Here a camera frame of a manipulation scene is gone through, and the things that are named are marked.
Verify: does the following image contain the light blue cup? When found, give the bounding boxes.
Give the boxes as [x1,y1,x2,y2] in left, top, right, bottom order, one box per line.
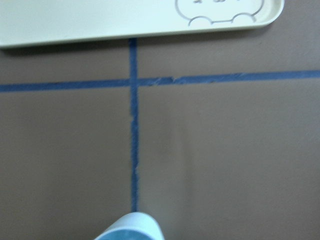
[95,212,165,240]

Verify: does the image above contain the cream bear tray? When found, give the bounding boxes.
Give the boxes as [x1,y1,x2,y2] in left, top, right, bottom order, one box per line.
[0,0,285,49]

